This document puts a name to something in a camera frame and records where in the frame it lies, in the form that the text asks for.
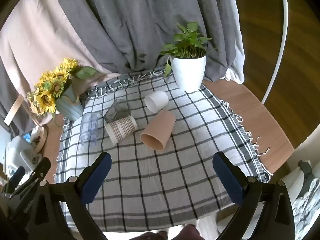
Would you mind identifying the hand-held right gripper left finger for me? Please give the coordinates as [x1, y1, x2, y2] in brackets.
[25, 152, 112, 240]

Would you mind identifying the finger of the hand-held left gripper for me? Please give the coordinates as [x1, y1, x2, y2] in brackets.
[7, 157, 52, 198]
[5, 166, 26, 193]

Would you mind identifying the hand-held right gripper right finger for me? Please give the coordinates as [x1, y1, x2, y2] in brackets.
[212, 151, 297, 240]

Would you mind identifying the clear plastic cup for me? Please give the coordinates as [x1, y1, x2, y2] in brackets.
[80, 112, 98, 147]

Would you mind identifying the brown houndstooth paper cup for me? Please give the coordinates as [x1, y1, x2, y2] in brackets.
[104, 116, 138, 145]

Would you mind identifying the grey glass cup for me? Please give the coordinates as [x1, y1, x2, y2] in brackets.
[104, 99, 132, 123]

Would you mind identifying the tan cup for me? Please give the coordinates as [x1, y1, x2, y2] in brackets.
[139, 110, 176, 151]

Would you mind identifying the white cup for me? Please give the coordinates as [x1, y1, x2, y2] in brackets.
[144, 91, 169, 113]

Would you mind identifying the white plastic appliance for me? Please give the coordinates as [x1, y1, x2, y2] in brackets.
[5, 135, 42, 170]

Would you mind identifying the grey checked tablecloth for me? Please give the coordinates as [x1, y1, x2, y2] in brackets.
[54, 67, 273, 233]

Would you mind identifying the white seat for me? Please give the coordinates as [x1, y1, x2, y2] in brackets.
[277, 166, 308, 205]

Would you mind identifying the person's bare leg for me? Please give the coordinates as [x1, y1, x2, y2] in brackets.
[179, 224, 202, 240]
[130, 231, 170, 240]

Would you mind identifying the light wooden slat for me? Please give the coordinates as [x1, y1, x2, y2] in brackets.
[4, 95, 23, 125]

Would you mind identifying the blue ribbed vase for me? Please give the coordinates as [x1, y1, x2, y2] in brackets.
[55, 84, 84, 122]

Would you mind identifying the dark grey garment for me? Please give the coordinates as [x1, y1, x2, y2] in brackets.
[297, 159, 317, 195]

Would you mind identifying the grey striped cloth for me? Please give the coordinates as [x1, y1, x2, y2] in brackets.
[291, 180, 320, 235]

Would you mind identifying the yellow sunflower bouquet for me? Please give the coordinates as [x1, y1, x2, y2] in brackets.
[26, 58, 99, 117]

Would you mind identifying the narrow grey curtain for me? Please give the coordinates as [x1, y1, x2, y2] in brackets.
[0, 60, 35, 133]

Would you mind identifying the green plant in white pot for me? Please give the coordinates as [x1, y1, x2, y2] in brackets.
[159, 21, 218, 92]

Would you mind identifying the white sheer curtain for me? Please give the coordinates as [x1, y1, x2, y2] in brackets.
[220, 0, 245, 84]

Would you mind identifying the beige curtain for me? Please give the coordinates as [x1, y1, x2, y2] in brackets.
[0, 0, 122, 128]

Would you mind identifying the wide grey curtain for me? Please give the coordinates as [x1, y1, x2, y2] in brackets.
[49, 0, 242, 83]

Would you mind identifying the white curved tube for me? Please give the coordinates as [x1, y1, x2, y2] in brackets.
[260, 0, 288, 104]

